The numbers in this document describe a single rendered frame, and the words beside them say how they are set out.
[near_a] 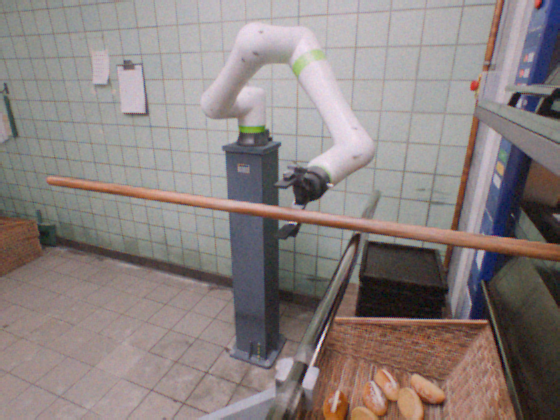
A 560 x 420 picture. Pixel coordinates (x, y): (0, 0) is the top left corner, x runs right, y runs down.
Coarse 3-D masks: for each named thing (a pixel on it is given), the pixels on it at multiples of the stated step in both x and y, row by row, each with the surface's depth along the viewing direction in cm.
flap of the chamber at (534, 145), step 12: (480, 108) 76; (480, 120) 71; (492, 120) 61; (504, 120) 53; (504, 132) 51; (516, 132) 46; (528, 132) 41; (516, 144) 44; (528, 144) 40; (540, 144) 36; (552, 144) 34; (540, 156) 35; (552, 156) 33; (552, 168) 32
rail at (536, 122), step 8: (480, 104) 77; (488, 104) 69; (496, 104) 62; (504, 104) 58; (496, 112) 60; (504, 112) 55; (512, 112) 51; (520, 112) 47; (528, 112) 44; (536, 112) 45; (512, 120) 49; (520, 120) 46; (528, 120) 43; (536, 120) 40; (544, 120) 38; (552, 120) 36; (528, 128) 42; (536, 128) 39; (544, 128) 37; (552, 128) 35; (544, 136) 37; (552, 136) 34
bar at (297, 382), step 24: (360, 216) 82; (360, 240) 70; (336, 288) 53; (336, 312) 49; (312, 336) 43; (288, 360) 40; (312, 360) 40; (288, 384) 36; (312, 384) 37; (240, 408) 43; (264, 408) 41; (288, 408) 34; (312, 408) 37
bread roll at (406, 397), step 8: (400, 392) 98; (408, 392) 96; (400, 400) 96; (408, 400) 94; (416, 400) 93; (400, 408) 95; (408, 408) 93; (416, 408) 91; (408, 416) 91; (416, 416) 90
